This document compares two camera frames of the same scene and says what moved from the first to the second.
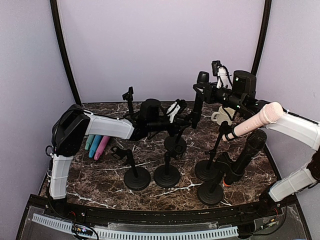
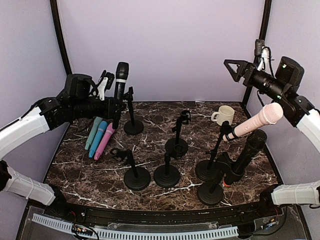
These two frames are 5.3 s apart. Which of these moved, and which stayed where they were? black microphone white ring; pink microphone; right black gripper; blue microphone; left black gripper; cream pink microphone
Moved: black microphone white ring; right black gripper; left black gripper
Stayed: cream pink microphone; blue microphone; pink microphone
